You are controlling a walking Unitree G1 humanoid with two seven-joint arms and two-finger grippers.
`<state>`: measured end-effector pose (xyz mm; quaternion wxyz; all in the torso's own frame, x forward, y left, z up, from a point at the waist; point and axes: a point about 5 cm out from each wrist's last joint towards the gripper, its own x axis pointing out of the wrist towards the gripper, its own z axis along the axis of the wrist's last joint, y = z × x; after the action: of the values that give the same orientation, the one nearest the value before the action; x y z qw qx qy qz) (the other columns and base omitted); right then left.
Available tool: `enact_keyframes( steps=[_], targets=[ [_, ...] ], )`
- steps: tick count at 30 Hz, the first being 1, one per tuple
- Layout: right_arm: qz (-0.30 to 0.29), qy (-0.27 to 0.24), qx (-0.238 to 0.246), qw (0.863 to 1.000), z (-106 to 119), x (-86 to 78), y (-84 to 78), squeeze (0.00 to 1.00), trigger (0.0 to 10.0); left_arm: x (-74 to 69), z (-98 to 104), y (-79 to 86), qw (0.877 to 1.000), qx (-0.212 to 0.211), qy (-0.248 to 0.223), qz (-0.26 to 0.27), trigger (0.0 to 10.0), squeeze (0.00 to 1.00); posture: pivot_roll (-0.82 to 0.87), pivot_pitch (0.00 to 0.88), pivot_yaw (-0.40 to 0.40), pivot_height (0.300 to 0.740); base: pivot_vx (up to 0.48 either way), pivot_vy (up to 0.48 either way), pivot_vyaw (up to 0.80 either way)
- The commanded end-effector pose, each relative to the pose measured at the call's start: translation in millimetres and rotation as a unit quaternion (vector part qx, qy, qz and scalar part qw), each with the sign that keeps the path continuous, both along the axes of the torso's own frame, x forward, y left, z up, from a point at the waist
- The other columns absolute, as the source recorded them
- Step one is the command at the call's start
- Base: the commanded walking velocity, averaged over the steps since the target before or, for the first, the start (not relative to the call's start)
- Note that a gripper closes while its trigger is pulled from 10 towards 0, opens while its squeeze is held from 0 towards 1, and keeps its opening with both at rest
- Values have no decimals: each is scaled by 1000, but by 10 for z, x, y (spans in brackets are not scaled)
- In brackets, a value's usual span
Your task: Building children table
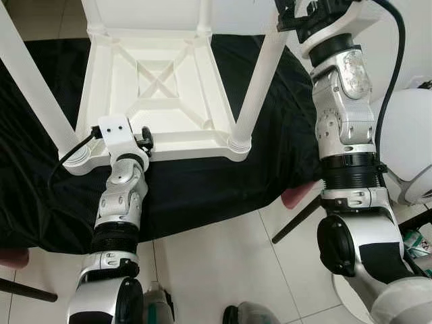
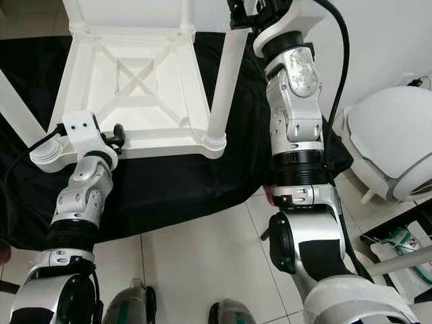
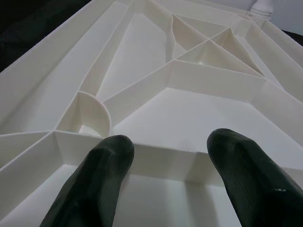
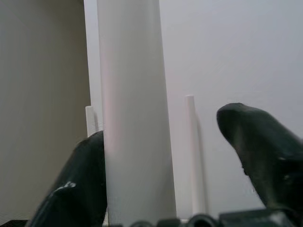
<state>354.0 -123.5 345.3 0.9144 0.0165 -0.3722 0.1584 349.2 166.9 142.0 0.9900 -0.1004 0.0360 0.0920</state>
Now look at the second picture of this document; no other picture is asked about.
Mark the white domed appliance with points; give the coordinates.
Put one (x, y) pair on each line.
(398, 135)

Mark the black wall plug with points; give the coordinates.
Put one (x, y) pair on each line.
(417, 82)

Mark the grey green robot leg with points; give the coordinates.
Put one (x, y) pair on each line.
(133, 305)
(233, 314)

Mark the white green plastic package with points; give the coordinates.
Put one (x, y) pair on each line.
(405, 243)

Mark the black low floor shelf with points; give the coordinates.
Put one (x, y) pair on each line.
(378, 226)

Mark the white plastic children table top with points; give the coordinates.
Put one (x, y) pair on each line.
(142, 115)

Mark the grey green right robot leg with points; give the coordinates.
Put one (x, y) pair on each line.
(233, 314)

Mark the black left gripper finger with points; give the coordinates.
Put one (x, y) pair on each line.
(118, 129)

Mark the white wall socket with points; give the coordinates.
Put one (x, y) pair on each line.
(407, 79)

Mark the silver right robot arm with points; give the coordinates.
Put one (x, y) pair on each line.
(297, 101)

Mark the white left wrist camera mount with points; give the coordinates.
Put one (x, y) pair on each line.
(81, 128)

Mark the grey green left robot leg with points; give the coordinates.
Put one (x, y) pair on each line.
(133, 305)

